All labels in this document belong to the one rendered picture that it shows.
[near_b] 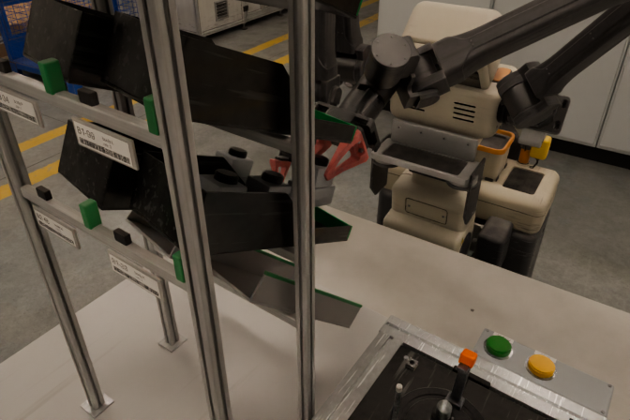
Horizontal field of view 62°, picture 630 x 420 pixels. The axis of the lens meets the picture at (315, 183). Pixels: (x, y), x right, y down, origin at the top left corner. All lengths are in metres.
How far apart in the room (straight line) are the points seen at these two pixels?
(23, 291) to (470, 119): 2.13
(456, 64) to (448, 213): 0.68
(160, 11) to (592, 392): 0.83
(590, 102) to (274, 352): 2.96
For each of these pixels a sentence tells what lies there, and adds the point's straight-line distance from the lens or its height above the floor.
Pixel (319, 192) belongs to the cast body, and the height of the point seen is 1.26.
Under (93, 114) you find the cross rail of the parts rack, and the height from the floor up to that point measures 1.47.
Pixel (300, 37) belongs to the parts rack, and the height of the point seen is 1.51.
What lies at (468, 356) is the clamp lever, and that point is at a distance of 0.79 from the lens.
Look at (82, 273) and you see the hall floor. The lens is 2.74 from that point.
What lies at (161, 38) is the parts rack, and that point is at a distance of 0.39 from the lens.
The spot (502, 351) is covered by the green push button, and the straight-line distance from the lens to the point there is 0.95.
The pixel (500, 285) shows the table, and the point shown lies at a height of 0.86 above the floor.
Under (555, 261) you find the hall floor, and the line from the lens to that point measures 2.82.
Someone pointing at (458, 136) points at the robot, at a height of 1.10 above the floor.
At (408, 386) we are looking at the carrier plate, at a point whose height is 0.97.
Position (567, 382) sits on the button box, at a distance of 0.97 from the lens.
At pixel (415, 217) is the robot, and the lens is 1.49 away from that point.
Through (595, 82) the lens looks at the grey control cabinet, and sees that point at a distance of 3.63.
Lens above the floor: 1.66
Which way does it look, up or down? 32 degrees down
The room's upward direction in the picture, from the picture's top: straight up
